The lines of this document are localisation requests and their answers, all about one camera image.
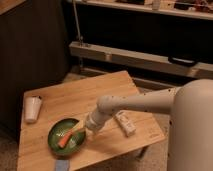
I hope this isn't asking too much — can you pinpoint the wooden folding table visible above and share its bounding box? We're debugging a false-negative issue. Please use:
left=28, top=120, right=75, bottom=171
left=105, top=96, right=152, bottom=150
left=17, top=71, right=165, bottom=171

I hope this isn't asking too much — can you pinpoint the green plate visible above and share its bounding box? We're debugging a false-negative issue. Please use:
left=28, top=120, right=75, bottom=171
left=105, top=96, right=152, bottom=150
left=47, top=118, right=86, bottom=156

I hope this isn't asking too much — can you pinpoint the blue sponge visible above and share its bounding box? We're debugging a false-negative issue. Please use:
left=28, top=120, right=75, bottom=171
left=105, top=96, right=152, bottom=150
left=55, top=160, right=70, bottom=171

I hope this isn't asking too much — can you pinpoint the long grey case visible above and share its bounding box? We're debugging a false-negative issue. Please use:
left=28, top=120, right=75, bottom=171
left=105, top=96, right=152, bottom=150
left=69, top=41, right=213, bottom=79

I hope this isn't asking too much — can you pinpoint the metal stand pole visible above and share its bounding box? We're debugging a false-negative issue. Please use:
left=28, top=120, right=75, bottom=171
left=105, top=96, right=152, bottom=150
left=72, top=0, right=83, bottom=69

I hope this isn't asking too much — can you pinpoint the black case handle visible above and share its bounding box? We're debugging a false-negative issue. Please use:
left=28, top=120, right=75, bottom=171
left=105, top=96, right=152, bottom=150
left=168, top=57, right=198, bottom=67

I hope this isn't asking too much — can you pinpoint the upper shelf board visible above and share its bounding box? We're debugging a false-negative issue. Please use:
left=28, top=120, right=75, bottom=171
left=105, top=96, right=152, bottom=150
left=75, top=0, right=213, bottom=21

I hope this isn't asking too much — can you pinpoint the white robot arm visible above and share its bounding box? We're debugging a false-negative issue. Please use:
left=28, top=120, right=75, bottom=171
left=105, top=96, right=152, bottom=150
left=84, top=79, right=213, bottom=171

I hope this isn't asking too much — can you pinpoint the orange carrot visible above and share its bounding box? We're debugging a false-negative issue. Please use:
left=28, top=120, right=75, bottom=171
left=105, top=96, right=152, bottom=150
left=58, top=130, right=73, bottom=148

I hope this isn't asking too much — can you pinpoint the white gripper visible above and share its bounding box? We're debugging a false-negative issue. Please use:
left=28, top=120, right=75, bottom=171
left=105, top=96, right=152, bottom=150
left=71, top=112, right=106, bottom=137

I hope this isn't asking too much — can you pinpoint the white paper cup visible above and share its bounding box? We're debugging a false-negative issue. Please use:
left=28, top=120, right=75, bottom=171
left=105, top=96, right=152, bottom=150
left=24, top=96, right=42, bottom=123

